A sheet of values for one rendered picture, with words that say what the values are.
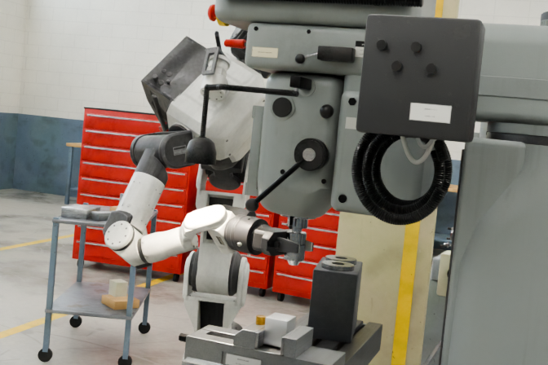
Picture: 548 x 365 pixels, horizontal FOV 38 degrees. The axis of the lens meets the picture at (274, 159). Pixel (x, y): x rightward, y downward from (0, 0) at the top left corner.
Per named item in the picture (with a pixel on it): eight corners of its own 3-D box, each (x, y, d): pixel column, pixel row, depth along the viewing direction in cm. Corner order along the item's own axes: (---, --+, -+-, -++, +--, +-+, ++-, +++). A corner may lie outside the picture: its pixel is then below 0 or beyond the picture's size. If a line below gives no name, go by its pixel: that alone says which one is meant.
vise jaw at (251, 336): (232, 345, 179) (234, 327, 179) (253, 332, 191) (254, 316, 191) (257, 349, 177) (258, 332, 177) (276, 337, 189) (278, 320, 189)
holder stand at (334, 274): (306, 337, 217) (313, 264, 216) (315, 318, 239) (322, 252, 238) (351, 344, 215) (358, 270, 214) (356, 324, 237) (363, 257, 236)
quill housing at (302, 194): (245, 213, 179) (258, 68, 177) (276, 205, 198) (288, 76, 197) (328, 224, 173) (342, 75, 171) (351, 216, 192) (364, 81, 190)
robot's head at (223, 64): (202, 103, 219) (198, 85, 211) (209, 73, 224) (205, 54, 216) (226, 106, 218) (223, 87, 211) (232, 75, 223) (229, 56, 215)
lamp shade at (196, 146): (182, 160, 190) (184, 134, 190) (212, 163, 192) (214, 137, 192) (187, 163, 183) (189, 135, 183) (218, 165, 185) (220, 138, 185)
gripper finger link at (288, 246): (298, 255, 183) (277, 250, 186) (300, 241, 182) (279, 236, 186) (294, 256, 181) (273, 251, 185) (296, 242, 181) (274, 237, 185)
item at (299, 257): (288, 257, 189) (289, 233, 189) (307, 259, 188) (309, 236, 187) (280, 259, 185) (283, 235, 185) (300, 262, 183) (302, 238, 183)
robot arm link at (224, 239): (228, 235, 190) (194, 226, 197) (246, 264, 197) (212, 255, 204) (254, 200, 196) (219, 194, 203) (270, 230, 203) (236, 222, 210)
